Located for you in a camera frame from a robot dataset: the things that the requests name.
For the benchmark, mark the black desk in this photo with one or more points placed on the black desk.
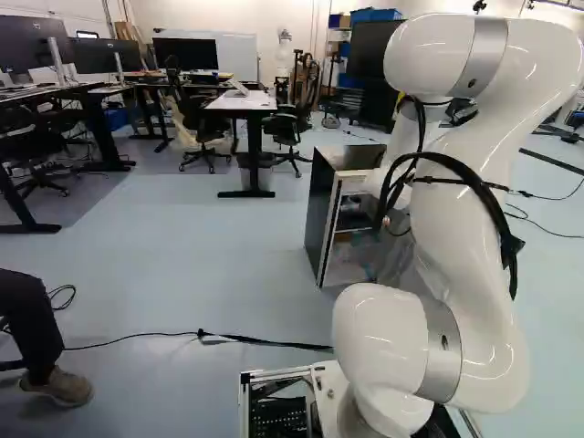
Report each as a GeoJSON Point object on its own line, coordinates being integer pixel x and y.
{"type": "Point", "coordinates": [55, 93]}

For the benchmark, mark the white top desk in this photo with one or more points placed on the white top desk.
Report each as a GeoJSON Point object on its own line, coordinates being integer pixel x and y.
{"type": "Point", "coordinates": [242, 101]}

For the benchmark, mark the black computer monitor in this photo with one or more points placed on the black computer monitor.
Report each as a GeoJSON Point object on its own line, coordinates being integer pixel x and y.
{"type": "Point", "coordinates": [184, 54]}
{"type": "Point", "coordinates": [102, 55]}
{"type": "Point", "coordinates": [27, 43]}

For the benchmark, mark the black mini fridge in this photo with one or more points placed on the black mini fridge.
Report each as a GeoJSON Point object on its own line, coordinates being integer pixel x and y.
{"type": "Point", "coordinates": [321, 214]}

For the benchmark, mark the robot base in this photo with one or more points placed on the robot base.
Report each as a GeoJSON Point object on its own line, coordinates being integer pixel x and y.
{"type": "Point", "coordinates": [278, 406]}

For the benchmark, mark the black office chair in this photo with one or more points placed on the black office chair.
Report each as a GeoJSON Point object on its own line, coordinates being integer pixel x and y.
{"type": "Point", "coordinates": [201, 123]}
{"type": "Point", "coordinates": [32, 146]}
{"type": "Point", "coordinates": [285, 123]}

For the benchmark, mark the grey waste bin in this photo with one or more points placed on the grey waste bin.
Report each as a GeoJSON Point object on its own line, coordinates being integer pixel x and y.
{"type": "Point", "coordinates": [255, 172]}

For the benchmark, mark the person's legs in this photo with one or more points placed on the person's legs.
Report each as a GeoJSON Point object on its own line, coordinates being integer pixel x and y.
{"type": "Point", "coordinates": [32, 319]}

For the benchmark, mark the black tall cabinet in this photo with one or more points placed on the black tall cabinet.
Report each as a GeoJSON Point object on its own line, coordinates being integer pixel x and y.
{"type": "Point", "coordinates": [372, 68]}

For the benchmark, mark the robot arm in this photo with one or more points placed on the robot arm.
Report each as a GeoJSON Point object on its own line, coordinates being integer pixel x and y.
{"type": "Point", "coordinates": [461, 237]}

